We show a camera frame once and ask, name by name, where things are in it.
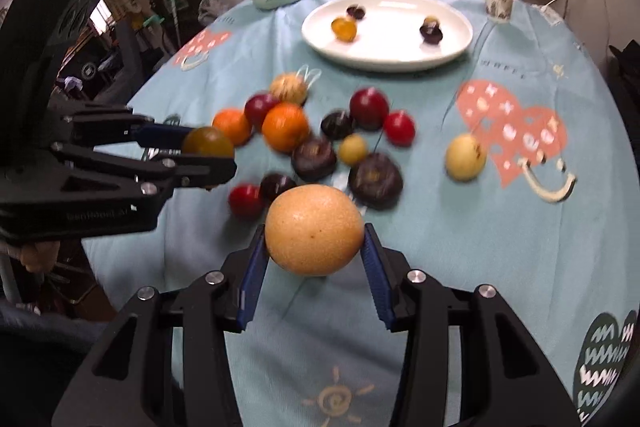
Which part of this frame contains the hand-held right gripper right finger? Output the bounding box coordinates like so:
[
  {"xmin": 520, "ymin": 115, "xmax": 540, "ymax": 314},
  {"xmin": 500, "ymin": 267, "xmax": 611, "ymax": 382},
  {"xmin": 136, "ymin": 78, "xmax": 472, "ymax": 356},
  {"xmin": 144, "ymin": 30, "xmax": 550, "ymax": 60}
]
[{"xmin": 362, "ymin": 223, "xmax": 583, "ymax": 427}]

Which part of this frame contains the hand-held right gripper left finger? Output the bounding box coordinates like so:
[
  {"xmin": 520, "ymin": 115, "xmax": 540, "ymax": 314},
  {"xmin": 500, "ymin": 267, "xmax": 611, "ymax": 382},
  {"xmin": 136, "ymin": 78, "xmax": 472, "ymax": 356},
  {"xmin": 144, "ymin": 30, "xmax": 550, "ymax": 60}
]
[{"xmin": 52, "ymin": 224, "xmax": 268, "ymax": 427}]

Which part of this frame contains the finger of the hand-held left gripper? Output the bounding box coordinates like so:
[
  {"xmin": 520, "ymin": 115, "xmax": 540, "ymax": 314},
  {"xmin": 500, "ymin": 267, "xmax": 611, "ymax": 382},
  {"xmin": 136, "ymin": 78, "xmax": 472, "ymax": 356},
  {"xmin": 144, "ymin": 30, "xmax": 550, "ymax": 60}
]
[
  {"xmin": 47, "ymin": 103, "xmax": 198, "ymax": 150},
  {"xmin": 50, "ymin": 143, "xmax": 237, "ymax": 208}
]

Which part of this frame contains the green yellow mandarin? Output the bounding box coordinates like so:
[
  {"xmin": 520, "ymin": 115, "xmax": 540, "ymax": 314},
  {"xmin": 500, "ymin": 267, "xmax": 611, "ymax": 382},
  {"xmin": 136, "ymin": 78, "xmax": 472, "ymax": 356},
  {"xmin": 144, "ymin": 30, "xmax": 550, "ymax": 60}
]
[{"xmin": 181, "ymin": 126, "xmax": 236, "ymax": 160}]

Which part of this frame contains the yellow pepino melon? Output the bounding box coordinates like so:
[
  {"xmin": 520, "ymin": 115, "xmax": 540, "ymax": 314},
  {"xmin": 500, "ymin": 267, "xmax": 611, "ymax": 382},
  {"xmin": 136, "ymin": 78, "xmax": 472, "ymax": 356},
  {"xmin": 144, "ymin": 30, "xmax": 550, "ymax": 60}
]
[{"xmin": 264, "ymin": 185, "xmax": 366, "ymax": 278}]

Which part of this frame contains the dark purple mangosteen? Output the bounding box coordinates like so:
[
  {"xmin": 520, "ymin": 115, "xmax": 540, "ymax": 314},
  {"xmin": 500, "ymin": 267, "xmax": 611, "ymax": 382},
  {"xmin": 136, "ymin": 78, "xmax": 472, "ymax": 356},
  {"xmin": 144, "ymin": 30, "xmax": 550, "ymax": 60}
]
[
  {"xmin": 348, "ymin": 152, "xmax": 405, "ymax": 210},
  {"xmin": 291, "ymin": 137, "xmax": 338, "ymax": 182}
]

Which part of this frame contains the white oval plate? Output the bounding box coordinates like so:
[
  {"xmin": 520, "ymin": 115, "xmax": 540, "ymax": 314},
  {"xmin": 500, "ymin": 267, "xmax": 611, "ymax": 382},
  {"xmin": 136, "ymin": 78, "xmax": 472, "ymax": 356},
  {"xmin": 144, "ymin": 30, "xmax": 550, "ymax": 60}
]
[{"xmin": 301, "ymin": 0, "xmax": 474, "ymax": 74}]

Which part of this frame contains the person's left hand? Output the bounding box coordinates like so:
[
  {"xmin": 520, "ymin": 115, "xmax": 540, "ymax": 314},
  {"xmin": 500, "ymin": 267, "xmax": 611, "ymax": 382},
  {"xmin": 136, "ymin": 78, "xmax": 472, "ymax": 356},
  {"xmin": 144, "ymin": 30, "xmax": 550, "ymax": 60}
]
[{"xmin": 19, "ymin": 239, "xmax": 62, "ymax": 275}]

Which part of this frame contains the light blue printed tablecloth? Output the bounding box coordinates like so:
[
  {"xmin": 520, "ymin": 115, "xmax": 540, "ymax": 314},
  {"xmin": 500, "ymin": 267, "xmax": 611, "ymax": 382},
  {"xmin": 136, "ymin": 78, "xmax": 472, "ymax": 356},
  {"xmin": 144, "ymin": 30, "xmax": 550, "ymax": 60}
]
[{"xmin": 82, "ymin": 0, "xmax": 640, "ymax": 427}]

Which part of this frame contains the dark red plum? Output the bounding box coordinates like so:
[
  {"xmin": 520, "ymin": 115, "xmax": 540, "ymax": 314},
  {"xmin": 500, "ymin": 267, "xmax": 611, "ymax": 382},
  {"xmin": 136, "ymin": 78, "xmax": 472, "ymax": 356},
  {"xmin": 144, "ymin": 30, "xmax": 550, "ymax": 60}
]
[
  {"xmin": 349, "ymin": 88, "xmax": 391, "ymax": 131},
  {"xmin": 244, "ymin": 93, "xmax": 281, "ymax": 130}
]

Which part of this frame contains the small yellow fruit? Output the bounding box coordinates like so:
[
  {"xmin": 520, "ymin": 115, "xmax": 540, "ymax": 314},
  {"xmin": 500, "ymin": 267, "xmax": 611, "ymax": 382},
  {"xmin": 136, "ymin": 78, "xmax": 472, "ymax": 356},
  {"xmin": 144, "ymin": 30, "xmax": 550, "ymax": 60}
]
[
  {"xmin": 331, "ymin": 17, "xmax": 358, "ymax": 42},
  {"xmin": 337, "ymin": 133, "xmax": 370, "ymax": 166}
]

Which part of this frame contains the grey plastic bag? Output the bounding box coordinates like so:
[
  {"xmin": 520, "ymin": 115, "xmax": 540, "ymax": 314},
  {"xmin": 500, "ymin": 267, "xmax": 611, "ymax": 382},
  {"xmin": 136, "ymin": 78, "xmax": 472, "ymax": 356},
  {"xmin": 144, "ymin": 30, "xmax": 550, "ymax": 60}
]
[{"xmin": 198, "ymin": 0, "xmax": 232, "ymax": 26}]

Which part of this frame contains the pale yellow round fruit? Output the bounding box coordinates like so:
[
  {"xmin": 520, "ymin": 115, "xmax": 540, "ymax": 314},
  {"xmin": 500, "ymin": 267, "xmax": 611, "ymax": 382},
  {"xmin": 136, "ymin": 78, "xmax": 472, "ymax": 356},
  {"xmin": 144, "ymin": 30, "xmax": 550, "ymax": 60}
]
[{"xmin": 445, "ymin": 133, "xmax": 487, "ymax": 181}]

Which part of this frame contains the person's blue trouser leg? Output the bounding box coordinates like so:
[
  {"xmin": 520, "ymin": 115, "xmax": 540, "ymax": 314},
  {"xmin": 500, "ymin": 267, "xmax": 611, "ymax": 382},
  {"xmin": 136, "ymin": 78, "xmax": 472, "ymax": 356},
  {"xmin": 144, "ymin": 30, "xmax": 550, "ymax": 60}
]
[{"xmin": 0, "ymin": 299, "xmax": 118, "ymax": 427}]

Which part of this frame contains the printed paper cup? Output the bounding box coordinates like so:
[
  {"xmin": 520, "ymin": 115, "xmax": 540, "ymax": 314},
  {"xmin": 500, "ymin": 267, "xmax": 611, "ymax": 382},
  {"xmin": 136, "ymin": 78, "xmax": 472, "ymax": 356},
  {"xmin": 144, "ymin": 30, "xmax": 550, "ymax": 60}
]
[{"xmin": 481, "ymin": 0, "xmax": 517, "ymax": 24}]

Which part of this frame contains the white plug adapter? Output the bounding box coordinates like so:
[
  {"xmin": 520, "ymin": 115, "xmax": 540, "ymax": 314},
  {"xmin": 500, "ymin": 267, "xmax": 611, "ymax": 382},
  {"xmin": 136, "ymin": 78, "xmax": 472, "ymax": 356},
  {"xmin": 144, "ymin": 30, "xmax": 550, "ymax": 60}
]
[{"xmin": 537, "ymin": 4, "xmax": 563, "ymax": 28}]

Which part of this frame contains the black chair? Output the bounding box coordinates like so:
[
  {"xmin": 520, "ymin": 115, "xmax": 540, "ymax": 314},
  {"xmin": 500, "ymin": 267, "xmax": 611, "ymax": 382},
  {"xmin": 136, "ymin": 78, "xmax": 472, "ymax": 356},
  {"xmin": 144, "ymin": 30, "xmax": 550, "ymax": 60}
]
[{"xmin": 607, "ymin": 39, "xmax": 640, "ymax": 108}]

